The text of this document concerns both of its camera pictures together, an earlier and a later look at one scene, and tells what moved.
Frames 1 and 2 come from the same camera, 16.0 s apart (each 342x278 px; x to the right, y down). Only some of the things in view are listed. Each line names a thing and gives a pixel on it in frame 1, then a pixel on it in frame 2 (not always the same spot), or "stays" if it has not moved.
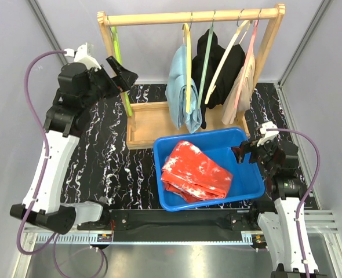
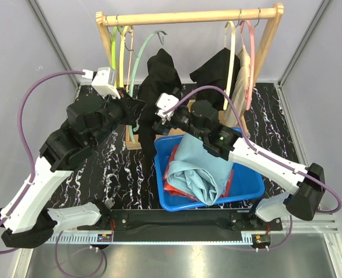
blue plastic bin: x=247 y=181 stays
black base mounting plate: x=157 y=226 stays
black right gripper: x=245 y=146 -> x=161 y=126
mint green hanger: x=205 y=73 -> x=158 y=34
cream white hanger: x=242 y=26 -> x=229 y=63
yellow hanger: x=188 y=46 -> x=122 y=40
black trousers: x=213 y=56 -> x=162 y=76
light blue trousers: x=176 y=94 -> x=196 y=170
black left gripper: x=124 y=79 -> x=132 y=108
